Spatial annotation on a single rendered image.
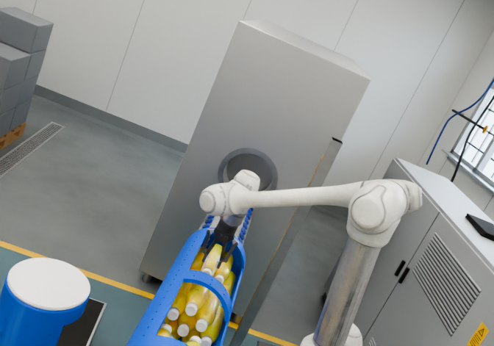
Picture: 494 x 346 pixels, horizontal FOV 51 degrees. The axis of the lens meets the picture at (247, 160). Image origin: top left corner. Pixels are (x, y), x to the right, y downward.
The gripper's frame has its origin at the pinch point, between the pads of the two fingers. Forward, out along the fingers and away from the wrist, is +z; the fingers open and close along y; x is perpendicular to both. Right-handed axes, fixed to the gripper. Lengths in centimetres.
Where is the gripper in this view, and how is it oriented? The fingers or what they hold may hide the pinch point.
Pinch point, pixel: (210, 264)
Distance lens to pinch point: 206.3
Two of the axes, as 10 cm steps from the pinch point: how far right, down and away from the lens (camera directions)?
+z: -3.9, 8.8, 2.8
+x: -1.2, 2.5, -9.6
